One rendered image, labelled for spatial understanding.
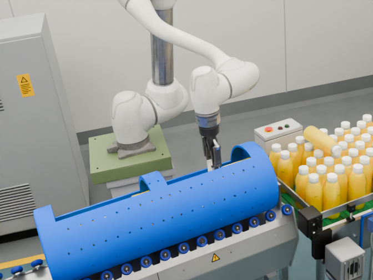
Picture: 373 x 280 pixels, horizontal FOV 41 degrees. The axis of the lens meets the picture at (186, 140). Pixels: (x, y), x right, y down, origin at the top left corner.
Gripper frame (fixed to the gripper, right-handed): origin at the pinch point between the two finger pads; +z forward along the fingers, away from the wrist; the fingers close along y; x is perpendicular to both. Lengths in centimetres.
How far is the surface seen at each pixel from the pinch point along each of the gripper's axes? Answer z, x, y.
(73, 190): 84, -45, -152
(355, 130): 9, 72, -8
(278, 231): 29.1, 19.7, 12.8
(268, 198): 9.8, 15.2, 14.7
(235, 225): 20.6, 2.1, 10.6
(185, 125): 115, 75, -254
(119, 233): 3.2, -42.2, 13.6
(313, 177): 9.0, 36.0, 13.0
